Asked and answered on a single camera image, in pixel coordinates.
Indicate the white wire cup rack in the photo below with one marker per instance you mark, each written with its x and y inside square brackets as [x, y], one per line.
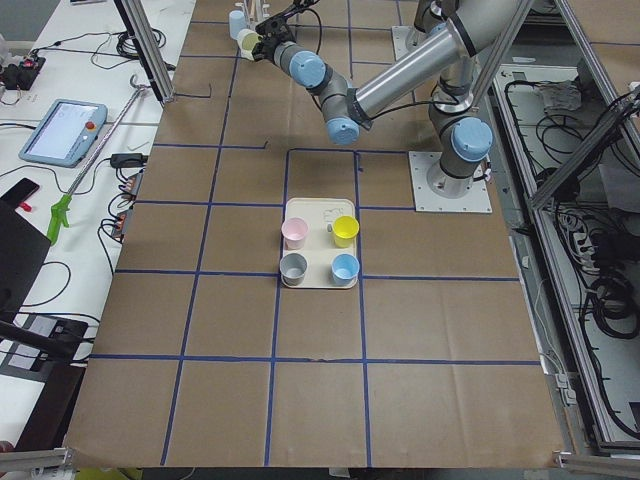
[256, 11]

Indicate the light blue plastic cup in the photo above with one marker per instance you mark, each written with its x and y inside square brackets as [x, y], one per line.
[236, 22]

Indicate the grey plastic cup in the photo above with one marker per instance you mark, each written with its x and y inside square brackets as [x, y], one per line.
[293, 268]

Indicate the aluminium frame post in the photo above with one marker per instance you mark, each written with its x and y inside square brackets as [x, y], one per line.
[140, 31]

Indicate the white plastic cup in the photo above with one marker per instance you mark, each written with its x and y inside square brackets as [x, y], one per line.
[247, 39]

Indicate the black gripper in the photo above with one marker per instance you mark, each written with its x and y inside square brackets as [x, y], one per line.
[268, 47]

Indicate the teach pendant tablet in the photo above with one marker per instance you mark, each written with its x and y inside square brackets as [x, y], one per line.
[65, 134]

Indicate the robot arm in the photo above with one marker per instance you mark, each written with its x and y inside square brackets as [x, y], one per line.
[453, 33]
[428, 14]

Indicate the yellow plastic cup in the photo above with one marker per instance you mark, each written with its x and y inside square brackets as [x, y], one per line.
[344, 231]

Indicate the black power adapter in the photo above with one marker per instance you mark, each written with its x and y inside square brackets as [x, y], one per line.
[127, 160]

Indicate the black smartphone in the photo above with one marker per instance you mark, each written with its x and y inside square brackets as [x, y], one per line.
[20, 192]

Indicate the green handled reacher grabber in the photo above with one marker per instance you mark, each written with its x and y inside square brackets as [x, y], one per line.
[59, 210]

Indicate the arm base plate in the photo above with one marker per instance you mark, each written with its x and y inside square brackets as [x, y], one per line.
[435, 192]
[406, 39]

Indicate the cream plastic tray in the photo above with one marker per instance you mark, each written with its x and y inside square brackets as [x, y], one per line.
[319, 249]

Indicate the pink plastic cup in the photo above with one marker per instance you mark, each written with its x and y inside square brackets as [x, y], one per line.
[294, 231]

